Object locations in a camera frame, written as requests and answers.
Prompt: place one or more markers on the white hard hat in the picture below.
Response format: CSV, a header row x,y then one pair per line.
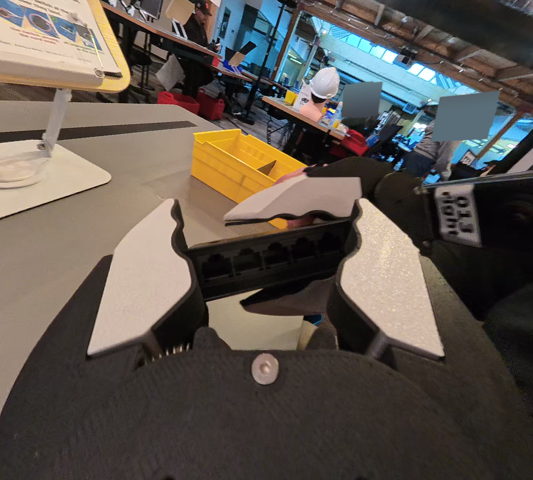
x,y
324,82

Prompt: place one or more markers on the black network switch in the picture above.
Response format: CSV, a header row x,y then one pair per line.
x,y
270,271

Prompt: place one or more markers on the mannequin head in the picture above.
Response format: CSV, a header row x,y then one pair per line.
x,y
316,110

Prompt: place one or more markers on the clear acrylic stand post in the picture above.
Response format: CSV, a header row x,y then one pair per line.
x,y
56,121

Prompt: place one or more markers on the clear round disc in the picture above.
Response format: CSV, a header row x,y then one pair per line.
x,y
16,171

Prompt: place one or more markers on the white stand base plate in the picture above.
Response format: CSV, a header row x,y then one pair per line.
x,y
70,180

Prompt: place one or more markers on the printed instruction sheet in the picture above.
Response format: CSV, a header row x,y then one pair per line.
x,y
41,9

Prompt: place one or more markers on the red bin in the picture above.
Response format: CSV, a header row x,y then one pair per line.
x,y
352,144
179,103
210,107

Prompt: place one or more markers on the yellow plastic bin with divider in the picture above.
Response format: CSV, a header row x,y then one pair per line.
x,y
225,163

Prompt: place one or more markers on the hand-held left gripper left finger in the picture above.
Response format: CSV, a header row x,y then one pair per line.
x,y
141,280

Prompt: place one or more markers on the instruction sign on stand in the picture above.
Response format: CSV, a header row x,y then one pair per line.
x,y
116,82

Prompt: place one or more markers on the wooden table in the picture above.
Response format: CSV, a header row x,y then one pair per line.
x,y
277,103

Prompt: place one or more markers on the long wooden workbench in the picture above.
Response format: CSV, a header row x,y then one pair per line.
x,y
145,23

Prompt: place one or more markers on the person's right hand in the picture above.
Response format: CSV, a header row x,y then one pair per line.
x,y
295,176

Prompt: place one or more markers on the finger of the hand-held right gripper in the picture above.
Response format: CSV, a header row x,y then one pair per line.
x,y
308,196
291,298

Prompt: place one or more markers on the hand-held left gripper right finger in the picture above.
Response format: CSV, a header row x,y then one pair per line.
x,y
387,280

